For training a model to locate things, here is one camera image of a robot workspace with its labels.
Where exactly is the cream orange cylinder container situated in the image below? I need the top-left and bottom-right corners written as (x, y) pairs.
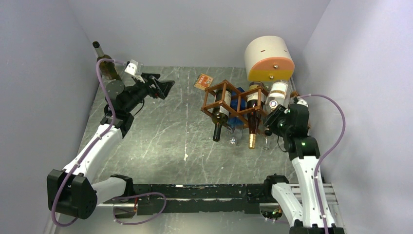
top-left (244, 36), bottom-right (295, 82)

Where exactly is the dark gold-capped wine bottle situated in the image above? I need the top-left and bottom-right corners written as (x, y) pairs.
top-left (247, 92), bottom-right (265, 149)

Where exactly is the clear blue-label bottle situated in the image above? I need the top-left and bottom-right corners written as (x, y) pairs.
top-left (226, 98), bottom-right (246, 146)

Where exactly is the olive green wine bottle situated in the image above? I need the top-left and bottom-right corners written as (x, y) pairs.
top-left (92, 41), bottom-right (121, 80)

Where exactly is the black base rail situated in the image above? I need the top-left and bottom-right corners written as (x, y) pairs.
top-left (100, 183), bottom-right (284, 216)

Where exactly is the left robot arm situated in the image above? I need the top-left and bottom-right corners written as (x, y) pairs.
top-left (47, 73), bottom-right (175, 219)

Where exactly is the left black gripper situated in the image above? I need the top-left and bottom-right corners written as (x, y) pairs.
top-left (124, 73), bottom-right (175, 113)

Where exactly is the small orange card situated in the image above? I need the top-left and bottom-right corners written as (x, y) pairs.
top-left (194, 74), bottom-right (214, 91)

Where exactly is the dark green black-capped bottle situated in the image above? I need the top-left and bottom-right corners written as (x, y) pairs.
top-left (212, 89), bottom-right (231, 142)

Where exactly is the brown wooden wine rack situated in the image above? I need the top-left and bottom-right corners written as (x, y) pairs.
top-left (201, 79), bottom-right (269, 128)

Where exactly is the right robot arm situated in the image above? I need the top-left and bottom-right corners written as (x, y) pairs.
top-left (263, 103), bottom-right (345, 234)

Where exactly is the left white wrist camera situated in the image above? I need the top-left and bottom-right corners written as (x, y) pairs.
top-left (124, 59), bottom-right (145, 83)

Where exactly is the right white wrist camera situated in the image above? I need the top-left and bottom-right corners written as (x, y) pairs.
top-left (294, 97), bottom-right (309, 108)

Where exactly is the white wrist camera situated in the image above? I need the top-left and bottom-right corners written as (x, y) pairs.
top-left (294, 97), bottom-right (309, 108)
top-left (124, 59), bottom-right (145, 83)

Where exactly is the clear round liquor bottle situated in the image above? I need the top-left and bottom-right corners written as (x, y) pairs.
top-left (263, 80), bottom-right (290, 150)

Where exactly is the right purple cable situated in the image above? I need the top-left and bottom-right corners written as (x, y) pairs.
top-left (297, 94), bottom-right (346, 234)

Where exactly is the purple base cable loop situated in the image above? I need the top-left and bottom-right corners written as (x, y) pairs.
top-left (112, 192), bottom-right (168, 226)

